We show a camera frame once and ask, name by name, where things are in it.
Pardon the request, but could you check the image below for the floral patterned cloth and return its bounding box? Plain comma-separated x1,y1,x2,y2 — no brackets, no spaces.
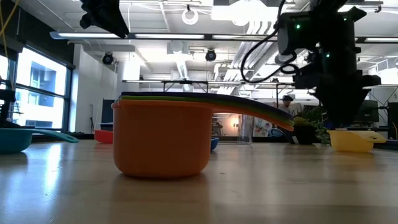
252,115,278,138

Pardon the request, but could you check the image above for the black aluminium table frame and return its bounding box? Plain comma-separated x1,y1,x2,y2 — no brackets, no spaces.
30,133,398,151

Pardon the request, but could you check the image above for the yellow measuring cup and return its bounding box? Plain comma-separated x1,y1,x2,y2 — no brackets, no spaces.
327,129,387,154

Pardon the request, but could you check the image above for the person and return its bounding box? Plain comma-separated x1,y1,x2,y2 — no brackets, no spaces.
277,94,297,116

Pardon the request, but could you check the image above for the clear plastic basket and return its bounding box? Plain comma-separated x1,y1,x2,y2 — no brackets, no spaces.
212,112,254,146

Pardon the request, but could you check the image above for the teal measuring cup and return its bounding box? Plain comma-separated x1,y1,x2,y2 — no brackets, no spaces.
0,128,80,155

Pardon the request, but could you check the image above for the orange measuring cup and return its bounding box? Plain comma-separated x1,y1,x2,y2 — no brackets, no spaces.
111,99,295,179

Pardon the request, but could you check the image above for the white hanging ring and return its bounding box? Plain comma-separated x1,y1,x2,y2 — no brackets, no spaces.
181,8,200,26

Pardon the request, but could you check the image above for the red measuring cup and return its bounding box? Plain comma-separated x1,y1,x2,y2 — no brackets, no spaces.
93,129,114,145

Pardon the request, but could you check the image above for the dark metal rack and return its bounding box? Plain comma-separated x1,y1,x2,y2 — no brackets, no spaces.
0,88,17,129

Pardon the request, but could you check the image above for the potted succulent plant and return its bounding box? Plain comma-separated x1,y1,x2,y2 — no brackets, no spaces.
291,103,332,147

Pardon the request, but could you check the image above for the green measuring cup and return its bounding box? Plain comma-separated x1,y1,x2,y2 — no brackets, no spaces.
119,95,295,129

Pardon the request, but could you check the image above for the long linear ceiling light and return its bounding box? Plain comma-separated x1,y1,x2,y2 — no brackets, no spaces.
356,36,398,44
49,30,278,41

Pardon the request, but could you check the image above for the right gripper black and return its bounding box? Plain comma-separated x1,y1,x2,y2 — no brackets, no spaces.
293,50,382,127

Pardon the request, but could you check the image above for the yellow hanging cable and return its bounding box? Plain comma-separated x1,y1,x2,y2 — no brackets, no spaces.
0,0,20,66

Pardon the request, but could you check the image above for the black computer monitor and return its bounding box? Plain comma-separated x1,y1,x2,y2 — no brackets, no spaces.
353,98,381,124
386,101,398,141

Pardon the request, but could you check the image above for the large glass window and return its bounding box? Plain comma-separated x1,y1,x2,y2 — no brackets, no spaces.
0,45,75,132

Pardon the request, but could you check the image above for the purple measuring cup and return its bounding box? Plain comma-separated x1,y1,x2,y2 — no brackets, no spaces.
121,91,295,123

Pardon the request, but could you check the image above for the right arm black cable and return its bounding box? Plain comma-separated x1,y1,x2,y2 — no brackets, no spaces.
240,0,300,84

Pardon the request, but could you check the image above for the dark blue partition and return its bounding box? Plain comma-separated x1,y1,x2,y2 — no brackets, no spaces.
100,98,114,132

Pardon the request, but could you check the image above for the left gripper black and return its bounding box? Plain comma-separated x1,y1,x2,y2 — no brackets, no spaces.
79,0,130,39

